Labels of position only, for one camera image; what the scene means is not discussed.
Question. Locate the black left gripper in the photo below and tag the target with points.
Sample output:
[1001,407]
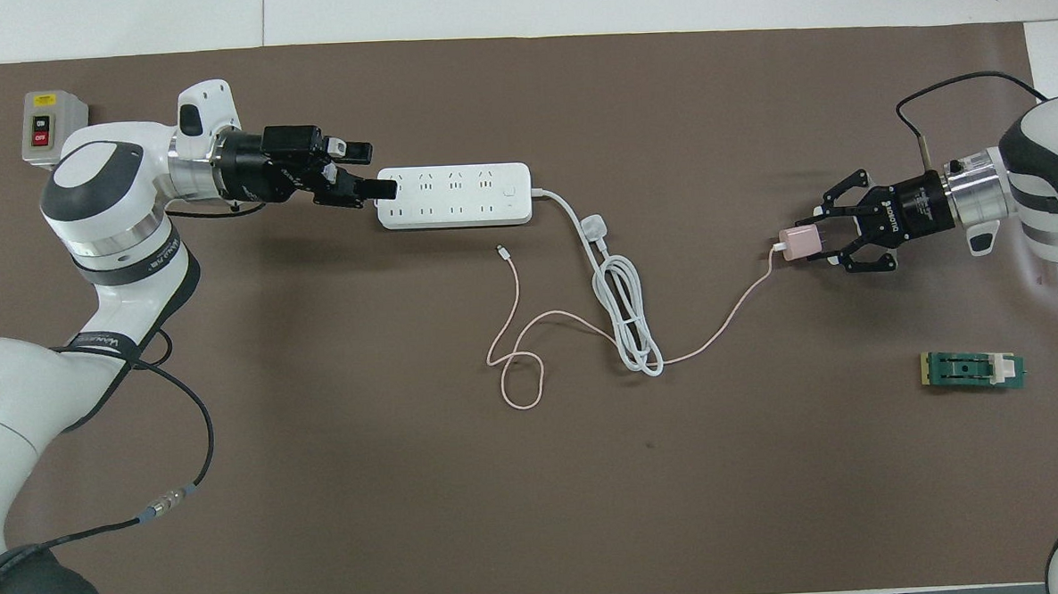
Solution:
[273,165]

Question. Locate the grey on-off switch box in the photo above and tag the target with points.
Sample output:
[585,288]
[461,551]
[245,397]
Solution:
[61,121]

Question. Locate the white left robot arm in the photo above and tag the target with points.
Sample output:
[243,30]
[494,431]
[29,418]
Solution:
[106,217]

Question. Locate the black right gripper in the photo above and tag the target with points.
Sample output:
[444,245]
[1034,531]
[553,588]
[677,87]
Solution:
[914,209]

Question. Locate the green knife switch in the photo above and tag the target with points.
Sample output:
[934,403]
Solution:
[970,371]

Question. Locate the brown table mat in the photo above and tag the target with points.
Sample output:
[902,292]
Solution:
[414,516]

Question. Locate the white power strip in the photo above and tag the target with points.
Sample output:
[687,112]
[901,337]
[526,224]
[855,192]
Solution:
[453,196]

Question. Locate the pink charger adapter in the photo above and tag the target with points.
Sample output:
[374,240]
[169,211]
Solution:
[799,242]

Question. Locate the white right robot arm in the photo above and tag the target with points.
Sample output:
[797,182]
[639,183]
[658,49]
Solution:
[1046,176]

